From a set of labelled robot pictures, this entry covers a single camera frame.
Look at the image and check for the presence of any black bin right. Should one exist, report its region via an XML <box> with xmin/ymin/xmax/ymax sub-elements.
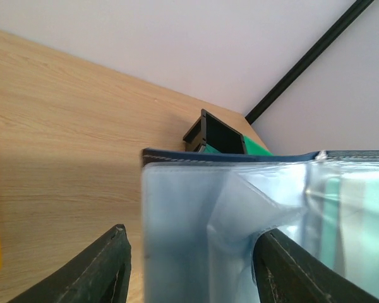
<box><xmin>183</xmin><ymin>109</ymin><xmax>247</xmax><ymax>155</ymax></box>

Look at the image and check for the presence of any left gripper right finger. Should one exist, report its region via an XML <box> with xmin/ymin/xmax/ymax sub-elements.
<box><xmin>254</xmin><ymin>229</ymin><xmax>379</xmax><ymax>302</ymax></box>

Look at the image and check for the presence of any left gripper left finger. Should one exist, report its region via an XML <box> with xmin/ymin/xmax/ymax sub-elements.
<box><xmin>10</xmin><ymin>224</ymin><xmax>131</xmax><ymax>302</ymax></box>

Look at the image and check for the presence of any green bin right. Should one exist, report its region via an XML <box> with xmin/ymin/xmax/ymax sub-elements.
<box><xmin>195</xmin><ymin>134</ymin><xmax>273</xmax><ymax>156</ymax></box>

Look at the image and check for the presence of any right black frame post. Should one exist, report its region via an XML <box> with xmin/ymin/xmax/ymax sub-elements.
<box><xmin>245</xmin><ymin>0</ymin><xmax>374</xmax><ymax>125</ymax></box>

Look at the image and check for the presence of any blue leather card holder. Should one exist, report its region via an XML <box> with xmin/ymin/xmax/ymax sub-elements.
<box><xmin>141</xmin><ymin>148</ymin><xmax>379</xmax><ymax>302</ymax></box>

